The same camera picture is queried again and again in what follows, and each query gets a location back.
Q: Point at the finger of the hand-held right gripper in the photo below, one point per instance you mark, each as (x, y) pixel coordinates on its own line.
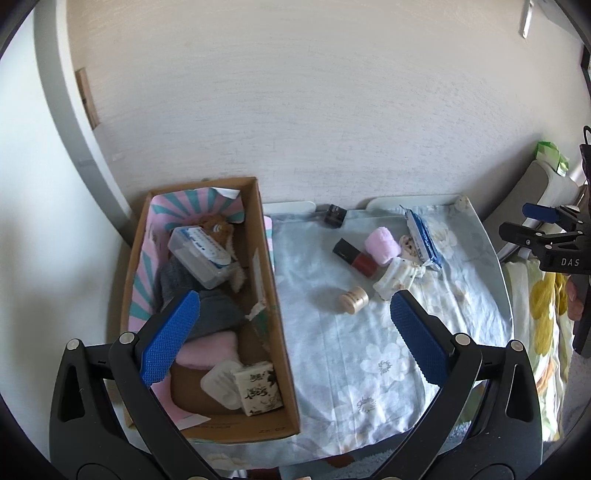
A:
(521, 233)
(540, 212)

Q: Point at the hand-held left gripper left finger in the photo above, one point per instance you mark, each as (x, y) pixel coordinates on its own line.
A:
(171, 337)

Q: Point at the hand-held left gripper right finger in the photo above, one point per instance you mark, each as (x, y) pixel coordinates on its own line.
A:
(418, 337)

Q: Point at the pink fluffy cloth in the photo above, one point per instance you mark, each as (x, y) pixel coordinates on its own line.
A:
(212, 353)

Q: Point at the grey fluffy sock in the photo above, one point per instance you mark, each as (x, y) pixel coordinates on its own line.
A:
(217, 314)

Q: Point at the white patterned packet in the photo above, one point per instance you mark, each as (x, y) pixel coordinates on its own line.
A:
(397, 274)

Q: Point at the white plastic earphone tray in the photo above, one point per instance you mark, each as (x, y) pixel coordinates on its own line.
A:
(221, 383)

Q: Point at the small wooden cylinder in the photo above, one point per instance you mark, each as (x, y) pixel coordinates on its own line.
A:
(353, 300)

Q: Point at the clear plastic box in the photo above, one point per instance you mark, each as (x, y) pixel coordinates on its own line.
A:
(198, 251)

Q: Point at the pink fluffy roll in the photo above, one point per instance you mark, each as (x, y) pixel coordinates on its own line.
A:
(382, 247)

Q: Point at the blue white wipes packet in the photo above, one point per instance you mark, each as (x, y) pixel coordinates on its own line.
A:
(422, 240)

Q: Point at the red bottle with black cap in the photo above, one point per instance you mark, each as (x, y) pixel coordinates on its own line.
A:
(355, 258)

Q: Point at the white printed tissue pack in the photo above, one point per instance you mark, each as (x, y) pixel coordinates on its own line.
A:
(257, 390)

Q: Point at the brown teddy bear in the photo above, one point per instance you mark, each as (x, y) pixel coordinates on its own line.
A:
(217, 226)

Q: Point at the brown cardboard box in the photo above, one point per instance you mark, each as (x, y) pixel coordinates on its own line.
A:
(249, 217)

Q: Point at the black cosmetic jar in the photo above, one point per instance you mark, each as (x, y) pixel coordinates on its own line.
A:
(335, 214)

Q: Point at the person's right hand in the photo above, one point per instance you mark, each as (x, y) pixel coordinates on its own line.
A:
(572, 300)

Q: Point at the grey chair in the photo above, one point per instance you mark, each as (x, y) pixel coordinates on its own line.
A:
(531, 184)

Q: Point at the yellow floral blanket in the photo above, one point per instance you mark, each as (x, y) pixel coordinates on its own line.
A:
(545, 295)

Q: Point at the green tissue pack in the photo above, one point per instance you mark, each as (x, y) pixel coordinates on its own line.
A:
(549, 154)

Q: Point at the pale blue floral cloth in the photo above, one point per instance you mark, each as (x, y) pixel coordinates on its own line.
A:
(332, 350)

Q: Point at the pink striped paper liner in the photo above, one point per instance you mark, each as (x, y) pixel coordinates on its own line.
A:
(184, 201)

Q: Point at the white shelf bracket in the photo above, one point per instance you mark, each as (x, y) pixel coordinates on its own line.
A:
(525, 18)

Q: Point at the wooden wall block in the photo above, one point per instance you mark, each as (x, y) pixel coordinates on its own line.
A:
(87, 97)

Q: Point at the grey door frame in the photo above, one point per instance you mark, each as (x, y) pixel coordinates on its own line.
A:
(60, 69)

